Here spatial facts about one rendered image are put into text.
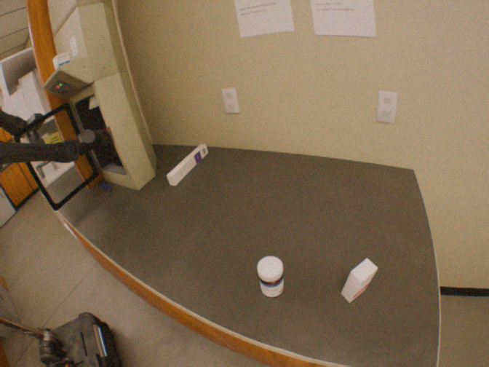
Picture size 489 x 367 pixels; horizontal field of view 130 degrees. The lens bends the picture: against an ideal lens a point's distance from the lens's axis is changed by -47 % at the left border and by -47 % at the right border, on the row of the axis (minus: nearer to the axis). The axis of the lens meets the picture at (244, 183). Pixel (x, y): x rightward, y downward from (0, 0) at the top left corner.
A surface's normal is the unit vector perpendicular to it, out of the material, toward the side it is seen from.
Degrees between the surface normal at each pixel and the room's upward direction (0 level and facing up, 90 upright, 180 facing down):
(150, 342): 0
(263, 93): 90
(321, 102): 90
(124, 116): 90
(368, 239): 0
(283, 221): 0
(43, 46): 90
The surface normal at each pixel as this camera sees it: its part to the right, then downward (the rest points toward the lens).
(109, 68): 0.89, 0.14
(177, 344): -0.15, -0.81
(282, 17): -0.43, 0.58
